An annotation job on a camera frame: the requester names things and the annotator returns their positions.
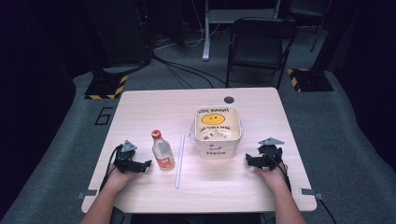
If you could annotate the person's left hand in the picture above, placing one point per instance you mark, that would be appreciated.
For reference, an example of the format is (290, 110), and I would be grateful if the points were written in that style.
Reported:
(116, 180)

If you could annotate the crumpled white paper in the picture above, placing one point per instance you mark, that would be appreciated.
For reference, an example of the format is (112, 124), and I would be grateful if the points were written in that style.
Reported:
(214, 134)

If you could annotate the black base with yellow stripes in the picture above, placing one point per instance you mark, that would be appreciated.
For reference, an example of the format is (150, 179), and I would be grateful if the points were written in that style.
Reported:
(309, 80)
(106, 88)

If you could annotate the grey metal table bracket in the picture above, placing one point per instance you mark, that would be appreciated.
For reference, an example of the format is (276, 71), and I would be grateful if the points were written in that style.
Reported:
(309, 193)
(87, 194)

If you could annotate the clear plastic bottle red cap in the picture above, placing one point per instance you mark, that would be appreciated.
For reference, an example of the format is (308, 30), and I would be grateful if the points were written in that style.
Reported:
(162, 154)

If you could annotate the white straw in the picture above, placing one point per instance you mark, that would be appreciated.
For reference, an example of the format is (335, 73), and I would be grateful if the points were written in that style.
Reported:
(180, 161)

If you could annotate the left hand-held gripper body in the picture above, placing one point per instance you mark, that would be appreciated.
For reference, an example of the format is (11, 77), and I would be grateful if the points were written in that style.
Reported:
(126, 157)

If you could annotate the dark cabinet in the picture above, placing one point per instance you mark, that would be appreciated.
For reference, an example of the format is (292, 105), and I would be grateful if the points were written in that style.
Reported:
(121, 34)

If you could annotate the black folding chair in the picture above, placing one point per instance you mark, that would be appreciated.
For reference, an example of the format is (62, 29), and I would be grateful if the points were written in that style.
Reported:
(258, 46)

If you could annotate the white desk frame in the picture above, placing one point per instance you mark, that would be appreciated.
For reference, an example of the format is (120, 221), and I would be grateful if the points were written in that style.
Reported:
(207, 34)

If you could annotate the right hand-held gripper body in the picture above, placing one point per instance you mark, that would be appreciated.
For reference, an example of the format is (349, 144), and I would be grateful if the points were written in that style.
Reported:
(270, 155)

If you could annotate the person's right hand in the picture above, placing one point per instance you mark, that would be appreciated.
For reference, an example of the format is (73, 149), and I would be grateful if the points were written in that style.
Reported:
(275, 179)

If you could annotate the white bin with smiley face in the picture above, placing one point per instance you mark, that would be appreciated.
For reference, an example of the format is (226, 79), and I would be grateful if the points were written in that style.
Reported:
(218, 149)

